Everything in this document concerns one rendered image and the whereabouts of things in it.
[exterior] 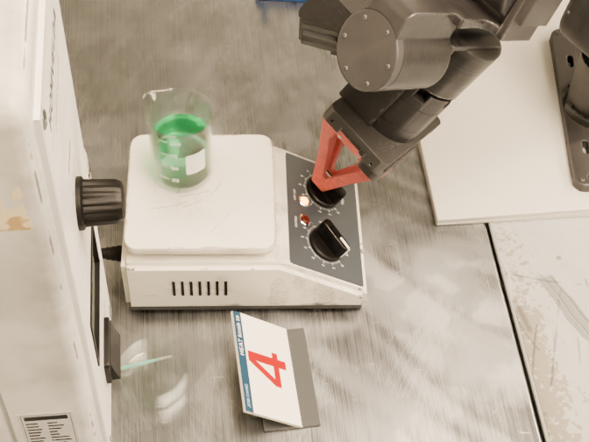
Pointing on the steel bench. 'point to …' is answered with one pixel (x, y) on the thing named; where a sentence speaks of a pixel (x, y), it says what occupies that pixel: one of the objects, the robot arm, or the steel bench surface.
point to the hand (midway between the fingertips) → (325, 177)
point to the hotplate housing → (236, 273)
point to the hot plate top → (204, 203)
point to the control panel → (305, 257)
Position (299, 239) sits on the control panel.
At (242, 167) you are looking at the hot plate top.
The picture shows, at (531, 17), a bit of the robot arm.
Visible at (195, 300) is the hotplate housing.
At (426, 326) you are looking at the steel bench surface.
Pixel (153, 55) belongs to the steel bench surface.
